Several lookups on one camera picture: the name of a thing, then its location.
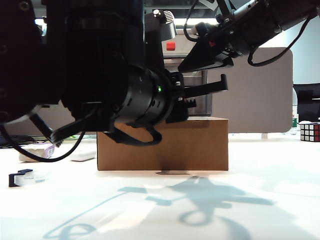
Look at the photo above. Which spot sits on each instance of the black monitor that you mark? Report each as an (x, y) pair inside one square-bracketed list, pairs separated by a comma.
[(307, 100)]

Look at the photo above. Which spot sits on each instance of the Rubik's cube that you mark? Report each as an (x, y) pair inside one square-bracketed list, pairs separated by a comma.
[(311, 132)]

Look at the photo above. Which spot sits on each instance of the grey desk partition panel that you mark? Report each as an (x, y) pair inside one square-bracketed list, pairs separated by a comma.
[(260, 100)]

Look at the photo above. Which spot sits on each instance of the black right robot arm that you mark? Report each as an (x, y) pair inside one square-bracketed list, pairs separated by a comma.
[(275, 17)]

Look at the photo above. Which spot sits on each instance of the white drawer cabinet frame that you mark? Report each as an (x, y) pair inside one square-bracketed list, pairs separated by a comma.
[(182, 56)]

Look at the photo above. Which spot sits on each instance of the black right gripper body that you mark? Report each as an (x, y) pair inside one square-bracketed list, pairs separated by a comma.
[(225, 37)]

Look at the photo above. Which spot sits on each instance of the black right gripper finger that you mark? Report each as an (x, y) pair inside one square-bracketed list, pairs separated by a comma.
[(225, 61), (202, 56)]

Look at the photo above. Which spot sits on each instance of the white oval plastic case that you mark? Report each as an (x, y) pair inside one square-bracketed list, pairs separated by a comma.
[(83, 156)]

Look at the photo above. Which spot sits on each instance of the white partition foot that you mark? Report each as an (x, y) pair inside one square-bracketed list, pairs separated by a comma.
[(264, 136)]

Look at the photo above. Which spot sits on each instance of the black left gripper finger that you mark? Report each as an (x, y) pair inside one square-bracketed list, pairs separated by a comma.
[(190, 103), (207, 87)]

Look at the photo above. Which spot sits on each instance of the transparent tape black dispenser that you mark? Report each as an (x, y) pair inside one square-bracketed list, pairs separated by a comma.
[(27, 178)]

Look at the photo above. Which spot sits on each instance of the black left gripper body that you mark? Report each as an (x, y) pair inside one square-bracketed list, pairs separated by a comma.
[(178, 110)]

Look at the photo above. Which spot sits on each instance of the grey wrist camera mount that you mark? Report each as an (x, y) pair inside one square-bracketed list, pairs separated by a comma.
[(165, 25)]

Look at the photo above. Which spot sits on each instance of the brown cardboard box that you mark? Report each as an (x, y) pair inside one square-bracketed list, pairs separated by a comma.
[(175, 150)]

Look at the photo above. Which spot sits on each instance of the white tissue pack purple label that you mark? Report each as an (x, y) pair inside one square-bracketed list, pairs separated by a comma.
[(45, 151)]

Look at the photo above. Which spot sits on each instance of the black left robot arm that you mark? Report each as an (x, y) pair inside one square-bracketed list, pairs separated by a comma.
[(87, 62)]

